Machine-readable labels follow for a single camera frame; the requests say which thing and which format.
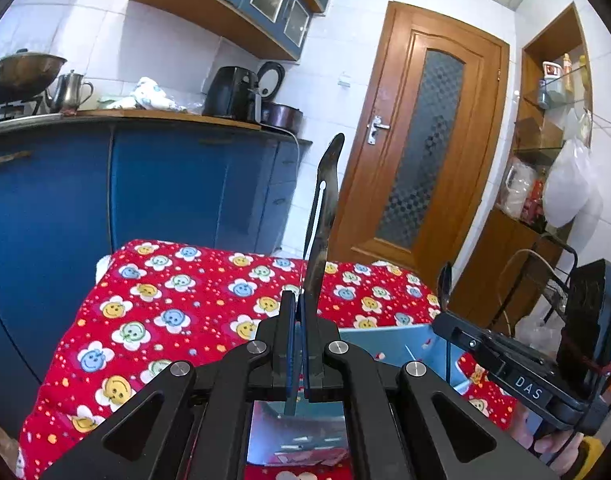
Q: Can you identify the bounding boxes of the steel kettle pitcher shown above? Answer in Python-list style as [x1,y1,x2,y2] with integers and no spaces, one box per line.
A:
[44,70,94,114]

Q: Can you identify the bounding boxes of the black metal rack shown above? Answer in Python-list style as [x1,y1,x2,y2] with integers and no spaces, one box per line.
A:
[487,232,579,336]

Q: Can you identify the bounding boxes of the light blue utensil box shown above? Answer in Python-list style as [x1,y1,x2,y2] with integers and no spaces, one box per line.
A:
[247,324,470,467]

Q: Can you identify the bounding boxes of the black spoon white handle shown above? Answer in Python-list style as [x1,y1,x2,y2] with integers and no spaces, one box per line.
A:
[437,261,452,385]

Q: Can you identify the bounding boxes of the wooden door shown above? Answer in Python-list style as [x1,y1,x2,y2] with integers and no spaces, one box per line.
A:
[329,1,509,285]

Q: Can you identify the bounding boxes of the steel butter knife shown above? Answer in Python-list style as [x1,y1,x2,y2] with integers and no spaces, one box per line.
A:
[283,132,347,417]

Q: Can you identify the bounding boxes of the blue lower kitchen cabinets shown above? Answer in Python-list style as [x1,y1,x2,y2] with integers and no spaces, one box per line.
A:
[0,116,309,433]

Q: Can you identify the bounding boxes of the wooden wall shelf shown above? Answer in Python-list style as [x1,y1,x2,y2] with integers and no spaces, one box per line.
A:
[452,3,592,326]

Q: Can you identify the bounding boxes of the person right hand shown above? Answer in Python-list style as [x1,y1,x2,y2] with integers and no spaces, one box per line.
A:
[508,403,584,477]

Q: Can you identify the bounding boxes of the white plastic bag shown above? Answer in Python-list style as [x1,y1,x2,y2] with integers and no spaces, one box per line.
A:
[543,138,604,228]

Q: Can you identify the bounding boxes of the right black wok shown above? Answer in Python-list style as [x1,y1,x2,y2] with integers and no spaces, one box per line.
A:
[0,50,67,104]

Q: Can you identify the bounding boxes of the black air fryer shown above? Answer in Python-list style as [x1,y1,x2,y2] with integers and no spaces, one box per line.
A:
[202,66,261,122]

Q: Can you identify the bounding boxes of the red smiley flower tablecloth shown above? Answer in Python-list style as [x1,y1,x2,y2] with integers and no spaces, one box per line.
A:
[16,240,517,479]

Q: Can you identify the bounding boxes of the white cloth on counter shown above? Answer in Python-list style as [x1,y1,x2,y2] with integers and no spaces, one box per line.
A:
[106,76,187,113]

